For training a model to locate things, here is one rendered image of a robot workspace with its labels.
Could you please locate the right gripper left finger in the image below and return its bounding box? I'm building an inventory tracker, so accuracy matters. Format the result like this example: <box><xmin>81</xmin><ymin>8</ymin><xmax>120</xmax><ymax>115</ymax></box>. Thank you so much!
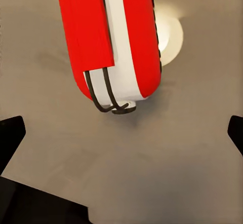
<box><xmin>0</xmin><ymin>116</ymin><xmax>26</xmax><ymax>176</ymax></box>

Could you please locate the radio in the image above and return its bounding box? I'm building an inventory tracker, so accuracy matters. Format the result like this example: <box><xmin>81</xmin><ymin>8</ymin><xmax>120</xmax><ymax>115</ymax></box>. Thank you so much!
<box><xmin>59</xmin><ymin>0</ymin><xmax>161</xmax><ymax>115</ymax></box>

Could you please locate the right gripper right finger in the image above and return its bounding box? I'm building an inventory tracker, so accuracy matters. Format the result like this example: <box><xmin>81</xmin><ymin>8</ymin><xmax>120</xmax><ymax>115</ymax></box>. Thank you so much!
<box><xmin>227</xmin><ymin>116</ymin><xmax>243</xmax><ymax>155</ymax></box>

